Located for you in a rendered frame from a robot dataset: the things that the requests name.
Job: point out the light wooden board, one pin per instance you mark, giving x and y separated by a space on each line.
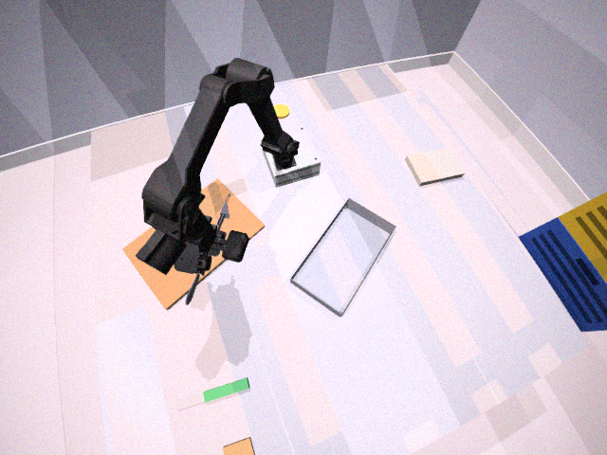
171 288

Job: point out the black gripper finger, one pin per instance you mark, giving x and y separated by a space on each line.
215 253

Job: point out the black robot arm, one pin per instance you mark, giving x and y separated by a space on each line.
172 194

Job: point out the yellow flat disc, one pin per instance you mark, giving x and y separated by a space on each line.
282 111

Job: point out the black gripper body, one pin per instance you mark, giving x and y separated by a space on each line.
233 249

